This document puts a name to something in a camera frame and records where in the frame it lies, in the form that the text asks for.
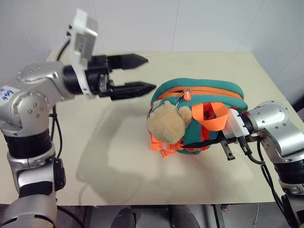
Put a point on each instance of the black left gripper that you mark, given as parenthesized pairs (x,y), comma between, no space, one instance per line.
(97,76)

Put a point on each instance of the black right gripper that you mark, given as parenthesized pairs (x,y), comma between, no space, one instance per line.
(228,149)

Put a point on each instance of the teal and orange backpack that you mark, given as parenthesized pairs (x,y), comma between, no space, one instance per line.
(213,85)

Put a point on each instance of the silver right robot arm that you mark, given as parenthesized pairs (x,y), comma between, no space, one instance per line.
(273,118)

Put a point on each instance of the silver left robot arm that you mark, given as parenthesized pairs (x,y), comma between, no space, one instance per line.
(35,78)

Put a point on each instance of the beige plush bear toy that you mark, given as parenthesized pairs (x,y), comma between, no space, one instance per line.
(164,123)

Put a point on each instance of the dark rounded shape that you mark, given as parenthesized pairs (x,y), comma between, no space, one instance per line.
(183,217)
(124,218)

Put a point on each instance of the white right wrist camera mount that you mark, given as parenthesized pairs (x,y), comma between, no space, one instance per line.
(236,123)

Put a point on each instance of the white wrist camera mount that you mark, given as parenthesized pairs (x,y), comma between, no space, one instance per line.
(80,47)
(236,123)

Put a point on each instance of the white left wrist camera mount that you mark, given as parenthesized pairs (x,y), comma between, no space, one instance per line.
(80,47)

